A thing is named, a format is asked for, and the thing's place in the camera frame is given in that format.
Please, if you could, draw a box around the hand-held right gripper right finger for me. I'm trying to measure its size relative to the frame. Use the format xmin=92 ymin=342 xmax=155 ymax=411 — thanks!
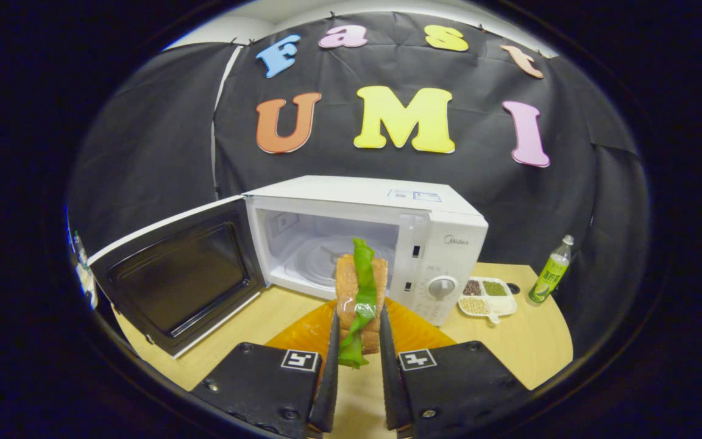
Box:
xmin=378 ymin=297 xmax=531 ymax=439

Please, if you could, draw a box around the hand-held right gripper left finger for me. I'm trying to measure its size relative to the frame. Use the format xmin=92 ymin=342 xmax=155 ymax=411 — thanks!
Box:
xmin=190 ymin=299 xmax=341 ymax=439

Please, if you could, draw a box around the lettuce toast sandwich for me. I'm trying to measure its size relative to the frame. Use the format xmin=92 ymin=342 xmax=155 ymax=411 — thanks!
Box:
xmin=334 ymin=237 xmax=389 ymax=369

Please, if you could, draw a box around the white microwave oven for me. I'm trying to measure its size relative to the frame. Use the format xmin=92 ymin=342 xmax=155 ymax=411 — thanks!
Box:
xmin=88 ymin=176 xmax=489 ymax=359

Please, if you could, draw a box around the divided plate of beans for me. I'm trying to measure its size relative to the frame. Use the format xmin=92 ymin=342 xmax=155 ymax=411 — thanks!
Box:
xmin=458 ymin=277 xmax=518 ymax=324

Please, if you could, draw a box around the glass turntable plate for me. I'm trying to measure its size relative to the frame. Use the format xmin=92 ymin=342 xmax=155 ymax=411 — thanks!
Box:
xmin=284 ymin=237 xmax=397 ymax=288

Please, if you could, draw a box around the green drink bottle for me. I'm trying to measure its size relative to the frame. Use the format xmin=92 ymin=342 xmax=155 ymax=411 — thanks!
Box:
xmin=528 ymin=235 xmax=575 ymax=304

